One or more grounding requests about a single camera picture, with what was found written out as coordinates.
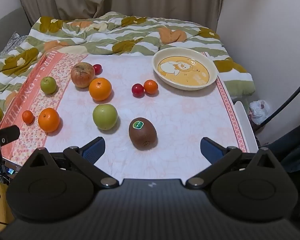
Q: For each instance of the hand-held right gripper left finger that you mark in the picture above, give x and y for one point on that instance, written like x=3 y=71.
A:
x=95 y=150

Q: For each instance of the pink floral tablecloth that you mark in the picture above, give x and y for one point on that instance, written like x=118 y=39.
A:
x=177 y=120

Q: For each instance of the grey floral pillow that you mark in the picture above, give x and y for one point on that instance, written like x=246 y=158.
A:
x=12 y=41

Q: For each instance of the white plastic bag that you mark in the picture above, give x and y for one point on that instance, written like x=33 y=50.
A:
x=259 y=111

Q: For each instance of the cream bowl with bear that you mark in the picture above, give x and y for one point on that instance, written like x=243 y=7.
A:
x=182 y=67

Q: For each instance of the orange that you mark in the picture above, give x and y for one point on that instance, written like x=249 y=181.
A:
x=48 y=120
x=100 y=89

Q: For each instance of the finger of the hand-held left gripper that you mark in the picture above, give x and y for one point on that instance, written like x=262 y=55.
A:
x=7 y=133

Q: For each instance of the green striped flower blanket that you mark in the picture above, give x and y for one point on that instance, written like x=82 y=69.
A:
x=130 y=37

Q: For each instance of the small green apple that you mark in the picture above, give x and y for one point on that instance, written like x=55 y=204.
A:
x=48 y=85

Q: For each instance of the grey headboard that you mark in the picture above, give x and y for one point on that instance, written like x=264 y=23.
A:
x=5 y=25

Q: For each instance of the yellow box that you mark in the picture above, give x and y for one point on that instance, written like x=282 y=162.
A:
x=1 y=205

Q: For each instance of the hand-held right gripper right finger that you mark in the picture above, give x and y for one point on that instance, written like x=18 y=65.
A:
x=210 y=148

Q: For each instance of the white table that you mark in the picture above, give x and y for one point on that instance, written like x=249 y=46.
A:
x=242 y=122

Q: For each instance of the large green apple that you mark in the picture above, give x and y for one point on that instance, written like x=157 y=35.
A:
x=105 y=117

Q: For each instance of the red apple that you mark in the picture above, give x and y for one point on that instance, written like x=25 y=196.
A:
x=82 y=76

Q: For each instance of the person's dark clothing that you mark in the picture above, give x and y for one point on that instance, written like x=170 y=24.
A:
x=292 y=145

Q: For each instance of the small mandarin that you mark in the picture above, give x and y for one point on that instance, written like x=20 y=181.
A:
x=28 y=117
x=150 y=87

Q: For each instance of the brown kiwi with green sticker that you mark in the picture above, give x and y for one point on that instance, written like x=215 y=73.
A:
x=143 y=135

